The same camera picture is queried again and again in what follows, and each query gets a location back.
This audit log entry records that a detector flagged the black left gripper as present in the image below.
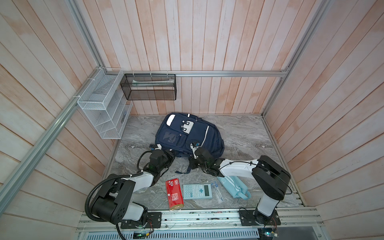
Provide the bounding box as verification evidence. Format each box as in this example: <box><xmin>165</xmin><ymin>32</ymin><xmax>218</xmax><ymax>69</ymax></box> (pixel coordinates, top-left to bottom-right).
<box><xmin>158</xmin><ymin>148</ymin><xmax>177</xmax><ymax>172</ymax></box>

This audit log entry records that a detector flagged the clear pen pack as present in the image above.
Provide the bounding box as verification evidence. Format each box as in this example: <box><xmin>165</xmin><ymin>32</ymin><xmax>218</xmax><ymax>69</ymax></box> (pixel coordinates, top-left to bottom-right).
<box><xmin>211</xmin><ymin>182</ymin><xmax>224</xmax><ymax>203</ymax></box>

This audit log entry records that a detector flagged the navy blue student backpack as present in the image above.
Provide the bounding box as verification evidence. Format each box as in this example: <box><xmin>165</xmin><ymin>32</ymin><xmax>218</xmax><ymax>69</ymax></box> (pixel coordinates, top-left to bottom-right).
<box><xmin>155</xmin><ymin>113</ymin><xmax>225</xmax><ymax>159</ymax></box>

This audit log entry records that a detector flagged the red booklet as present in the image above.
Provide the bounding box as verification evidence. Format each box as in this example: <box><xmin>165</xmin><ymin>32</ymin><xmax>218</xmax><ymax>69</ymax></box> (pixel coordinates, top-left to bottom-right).
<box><xmin>166</xmin><ymin>179</ymin><xmax>184</xmax><ymax>211</ymax></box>

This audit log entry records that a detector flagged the light blue pencil case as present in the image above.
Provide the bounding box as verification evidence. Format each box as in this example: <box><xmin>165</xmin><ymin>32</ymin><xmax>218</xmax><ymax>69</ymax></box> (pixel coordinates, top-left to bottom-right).
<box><xmin>217</xmin><ymin>176</ymin><xmax>252</xmax><ymax>200</ymax></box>

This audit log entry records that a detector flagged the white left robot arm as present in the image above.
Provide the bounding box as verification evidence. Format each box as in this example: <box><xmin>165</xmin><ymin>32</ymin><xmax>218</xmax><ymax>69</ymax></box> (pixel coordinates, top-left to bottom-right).
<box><xmin>85</xmin><ymin>149</ymin><xmax>176</xmax><ymax>225</ymax></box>

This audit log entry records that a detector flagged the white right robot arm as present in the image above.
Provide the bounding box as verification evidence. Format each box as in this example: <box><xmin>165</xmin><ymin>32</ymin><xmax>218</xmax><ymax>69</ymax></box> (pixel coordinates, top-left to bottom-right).
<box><xmin>190</xmin><ymin>145</ymin><xmax>291</xmax><ymax>225</ymax></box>

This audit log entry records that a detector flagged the light blue calculator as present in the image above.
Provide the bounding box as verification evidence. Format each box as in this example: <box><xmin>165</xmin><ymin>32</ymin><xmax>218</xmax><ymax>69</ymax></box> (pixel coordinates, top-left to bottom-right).
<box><xmin>183</xmin><ymin>184</ymin><xmax>213</xmax><ymax>200</ymax></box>

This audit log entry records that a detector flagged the black mesh basket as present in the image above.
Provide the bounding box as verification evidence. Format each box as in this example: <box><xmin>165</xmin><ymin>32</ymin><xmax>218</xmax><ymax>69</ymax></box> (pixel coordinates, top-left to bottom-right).
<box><xmin>120</xmin><ymin>74</ymin><xmax>177</xmax><ymax>101</ymax></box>

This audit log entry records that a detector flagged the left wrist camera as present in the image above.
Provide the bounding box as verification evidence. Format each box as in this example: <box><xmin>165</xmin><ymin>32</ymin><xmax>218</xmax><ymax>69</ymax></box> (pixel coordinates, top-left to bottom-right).
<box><xmin>150</xmin><ymin>144</ymin><xmax>162</xmax><ymax>151</ymax></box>

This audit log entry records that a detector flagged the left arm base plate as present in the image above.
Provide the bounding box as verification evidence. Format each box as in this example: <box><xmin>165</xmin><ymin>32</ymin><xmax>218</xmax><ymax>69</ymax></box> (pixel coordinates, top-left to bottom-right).
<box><xmin>120</xmin><ymin>212</ymin><xmax>162</xmax><ymax>230</ymax></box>

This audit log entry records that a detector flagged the aluminium front rail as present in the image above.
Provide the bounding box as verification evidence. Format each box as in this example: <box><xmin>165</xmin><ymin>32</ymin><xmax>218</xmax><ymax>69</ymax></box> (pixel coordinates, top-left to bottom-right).
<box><xmin>76</xmin><ymin>207</ymin><xmax>325</xmax><ymax>232</ymax></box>

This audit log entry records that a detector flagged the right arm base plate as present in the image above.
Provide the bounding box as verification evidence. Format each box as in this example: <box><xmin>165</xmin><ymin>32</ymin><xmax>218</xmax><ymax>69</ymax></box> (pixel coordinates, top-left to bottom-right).
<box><xmin>239</xmin><ymin>208</ymin><xmax>281</xmax><ymax>226</ymax></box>

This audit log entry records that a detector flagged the white wire mesh shelf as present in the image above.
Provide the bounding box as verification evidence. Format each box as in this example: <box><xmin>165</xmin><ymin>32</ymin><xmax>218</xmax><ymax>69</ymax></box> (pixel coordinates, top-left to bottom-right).
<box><xmin>78</xmin><ymin>68</ymin><xmax>132</xmax><ymax>140</ymax></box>

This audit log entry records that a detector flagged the aluminium wall rail frame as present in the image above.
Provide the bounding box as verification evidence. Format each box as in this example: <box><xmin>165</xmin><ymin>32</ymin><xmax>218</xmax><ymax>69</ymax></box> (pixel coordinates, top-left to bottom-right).
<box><xmin>1</xmin><ymin>1</ymin><xmax>323</xmax><ymax>215</ymax></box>

